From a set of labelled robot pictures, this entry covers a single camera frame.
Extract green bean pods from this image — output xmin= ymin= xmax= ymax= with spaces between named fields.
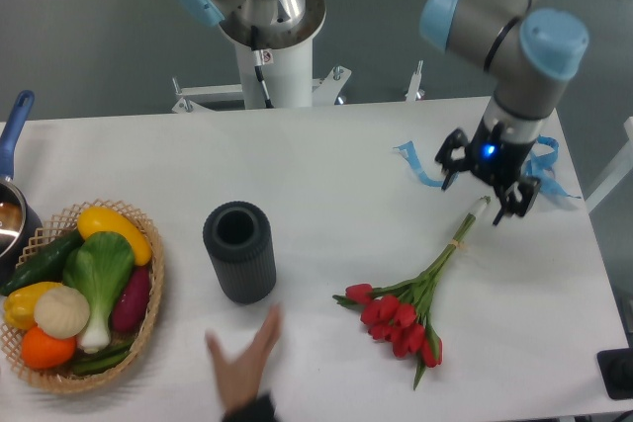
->
xmin=70 ymin=340 xmax=133 ymax=377

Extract black device at edge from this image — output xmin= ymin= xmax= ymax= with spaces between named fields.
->
xmin=596 ymin=348 xmax=632 ymax=400

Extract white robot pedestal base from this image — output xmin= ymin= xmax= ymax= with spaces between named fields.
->
xmin=170 ymin=0 xmax=426 ymax=115

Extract dark grey ribbed vase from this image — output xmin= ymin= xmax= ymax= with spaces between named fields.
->
xmin=203 ymin=201 xmax=277 ymax=304

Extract yellow squash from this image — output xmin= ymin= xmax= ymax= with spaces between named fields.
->
xmin=77 ymin=206 xmax=152 ymax=266

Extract tangled blue ribbon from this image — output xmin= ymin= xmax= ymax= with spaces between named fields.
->
xmin=524 ymin=135 xmax=581 ymax=199

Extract woven wicker basket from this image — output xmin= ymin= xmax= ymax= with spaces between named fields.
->
xmin=1 ymin=200 xmax=164 ymax=394

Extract white frame at right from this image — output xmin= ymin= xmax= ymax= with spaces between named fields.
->
xmin=586 ymin=117 xmax=632 ymax=212

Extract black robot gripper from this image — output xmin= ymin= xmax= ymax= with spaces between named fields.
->
xmin=435 ymin=120 xmax=541 ymax=226

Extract dark green cucumber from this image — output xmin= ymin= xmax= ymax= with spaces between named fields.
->
xmin=1 ymin=229 xmax=84 ymax=296

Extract yellow bell pepper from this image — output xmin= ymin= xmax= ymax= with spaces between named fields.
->
xmin=3 ymin=282 xmax=62 ymax=331

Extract blue ribbon strip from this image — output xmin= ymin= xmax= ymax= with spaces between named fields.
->
xmin=394 ymin=141 xmax=443 ymax=188

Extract dark sleeved forearm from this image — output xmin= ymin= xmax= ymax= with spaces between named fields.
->
xmin=222 ymin=393 xmax=278 ymax=422

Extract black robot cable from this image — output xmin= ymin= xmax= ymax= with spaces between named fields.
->
xmin=249 ymin=26 xmax=275 ymax=110

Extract green bok choy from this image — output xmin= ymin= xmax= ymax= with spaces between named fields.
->
xmin=62 ymin=231 xmax=135 ymax=354

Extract purple sweet potato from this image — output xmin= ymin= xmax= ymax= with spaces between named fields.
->
xmin=111 ymin=267 xmax=150 ymax=333

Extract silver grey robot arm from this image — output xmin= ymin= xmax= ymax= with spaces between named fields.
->
xmin=178 ymin=0 xmax=588 ymax=217

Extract human hand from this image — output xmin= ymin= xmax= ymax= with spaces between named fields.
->
xmin=205 ymin=304 xmax=283 ymax=415

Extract blue handled saucepan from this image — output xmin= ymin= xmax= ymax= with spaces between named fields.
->
xmin=1 ymin=90 xmax=42 ymax=285

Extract red tulip bouquet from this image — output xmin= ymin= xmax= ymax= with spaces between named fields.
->
xmin=332 ymin=196 xmax=491 ymax=388

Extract cream garlic bulb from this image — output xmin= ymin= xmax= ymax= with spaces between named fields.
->
xmin=34 ymin=286 xmax=90 ymax=339

